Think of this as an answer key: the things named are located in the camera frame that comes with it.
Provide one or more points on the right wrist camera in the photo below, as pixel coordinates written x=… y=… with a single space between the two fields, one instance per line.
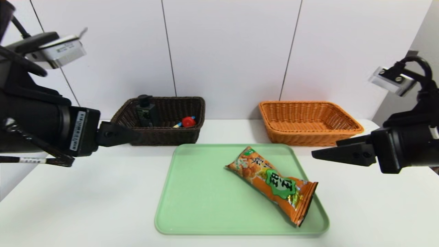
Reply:
x=391 y=80

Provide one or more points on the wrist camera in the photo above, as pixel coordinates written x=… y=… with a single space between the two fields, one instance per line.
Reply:
x=391 y=80
x=61 y=51

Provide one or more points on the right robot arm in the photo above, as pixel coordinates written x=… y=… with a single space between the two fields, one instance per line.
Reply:
x=425 y=137

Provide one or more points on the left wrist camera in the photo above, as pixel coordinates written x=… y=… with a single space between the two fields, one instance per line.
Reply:
x=61 y=51

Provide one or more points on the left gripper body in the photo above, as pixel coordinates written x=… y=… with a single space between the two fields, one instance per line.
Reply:
x=84 y=132

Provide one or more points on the red rubber duck toy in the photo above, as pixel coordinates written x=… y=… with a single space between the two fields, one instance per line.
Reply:
x=188 y=122

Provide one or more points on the orange snack bag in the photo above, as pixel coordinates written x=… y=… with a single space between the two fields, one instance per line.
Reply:
x=274 y=181

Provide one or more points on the black wall fixture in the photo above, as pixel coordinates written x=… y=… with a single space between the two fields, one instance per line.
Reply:
x=411 y=53

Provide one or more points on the orange wicker basket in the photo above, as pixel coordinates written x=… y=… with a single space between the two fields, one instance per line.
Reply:
x=308 y=137

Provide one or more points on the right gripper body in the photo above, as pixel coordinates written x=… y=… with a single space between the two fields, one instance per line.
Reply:
x=386 y=150

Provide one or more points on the black pump bottle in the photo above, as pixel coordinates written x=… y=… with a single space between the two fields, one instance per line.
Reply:
x=145 y=113

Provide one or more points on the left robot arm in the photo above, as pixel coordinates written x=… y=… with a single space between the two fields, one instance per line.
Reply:
x=27 y=116

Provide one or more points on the light green plastic tray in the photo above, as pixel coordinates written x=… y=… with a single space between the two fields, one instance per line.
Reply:
x=205 y=206

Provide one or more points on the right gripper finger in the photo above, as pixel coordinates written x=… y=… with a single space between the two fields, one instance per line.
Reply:
x=356 y=140
x=349 y=154

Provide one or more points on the dark brown wicker basket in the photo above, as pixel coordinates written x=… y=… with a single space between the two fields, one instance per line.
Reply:
x=164 y=137

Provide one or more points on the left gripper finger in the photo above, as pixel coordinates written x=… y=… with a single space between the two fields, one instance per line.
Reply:
x=116 y=135

